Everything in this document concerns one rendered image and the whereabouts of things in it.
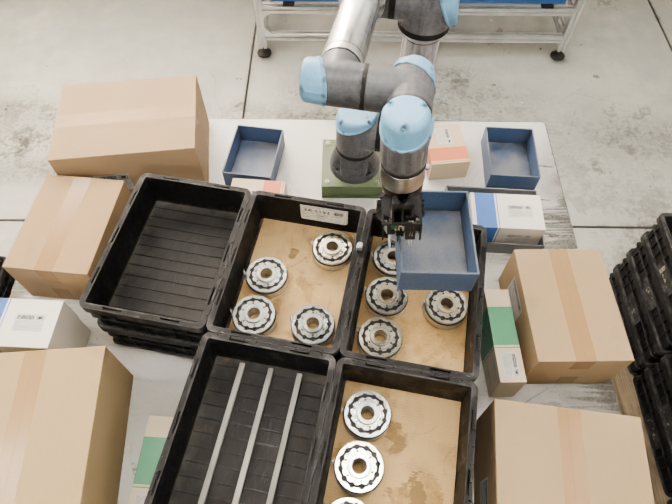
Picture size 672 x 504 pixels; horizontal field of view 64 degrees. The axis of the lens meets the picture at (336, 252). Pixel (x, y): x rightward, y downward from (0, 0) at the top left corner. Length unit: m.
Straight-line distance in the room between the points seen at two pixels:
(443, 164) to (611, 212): 1.28
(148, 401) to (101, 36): 2.60
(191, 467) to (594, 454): 0.82
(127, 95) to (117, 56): 1.70
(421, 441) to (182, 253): 0.75
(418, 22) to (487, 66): 2.08
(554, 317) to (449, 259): 0.35
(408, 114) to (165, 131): 0.97
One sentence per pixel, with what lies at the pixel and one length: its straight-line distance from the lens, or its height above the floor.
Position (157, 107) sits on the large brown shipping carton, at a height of 0.90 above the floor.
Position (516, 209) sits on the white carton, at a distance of 1.62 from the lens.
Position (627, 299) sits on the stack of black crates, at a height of 0.27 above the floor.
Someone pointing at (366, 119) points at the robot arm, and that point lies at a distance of 1.49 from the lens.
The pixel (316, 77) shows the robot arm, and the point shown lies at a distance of 0.91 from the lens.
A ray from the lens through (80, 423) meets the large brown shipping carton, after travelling 1.28.
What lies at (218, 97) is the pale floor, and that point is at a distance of 3.07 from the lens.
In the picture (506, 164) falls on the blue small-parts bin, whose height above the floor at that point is 0.70.
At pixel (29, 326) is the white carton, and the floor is 0.88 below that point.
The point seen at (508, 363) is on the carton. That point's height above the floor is 0.82.
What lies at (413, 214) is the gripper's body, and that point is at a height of 1.26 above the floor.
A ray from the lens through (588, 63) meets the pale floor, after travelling 3.52.
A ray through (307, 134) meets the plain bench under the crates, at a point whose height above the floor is 0.70.
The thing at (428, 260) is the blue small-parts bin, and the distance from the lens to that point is 1.14.
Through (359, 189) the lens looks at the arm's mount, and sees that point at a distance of 1.64.
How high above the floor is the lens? 2.04
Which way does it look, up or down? 58 degrees down
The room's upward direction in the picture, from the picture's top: straight up
